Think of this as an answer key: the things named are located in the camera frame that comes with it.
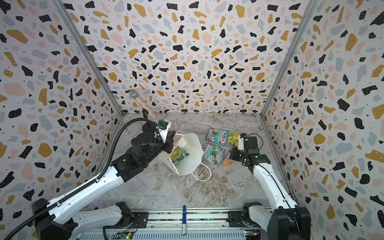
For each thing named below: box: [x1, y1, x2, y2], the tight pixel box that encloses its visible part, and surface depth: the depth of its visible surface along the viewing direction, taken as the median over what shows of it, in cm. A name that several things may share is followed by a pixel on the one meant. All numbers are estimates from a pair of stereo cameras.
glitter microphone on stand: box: [129, 89, 156, 119], surface depth 92 cm
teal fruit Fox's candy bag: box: [205, 127, 230, 146], surface depth 106 cm
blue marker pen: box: [182, 205, 187, 236], surface depth 75 cm
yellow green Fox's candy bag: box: [227, 130, 241, 147], surface depth 105 cm
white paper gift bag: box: [164, 131, 212, 181], surface depth 84 cm
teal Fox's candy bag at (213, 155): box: [202, 143, 226, 167], surface depth 99 cm
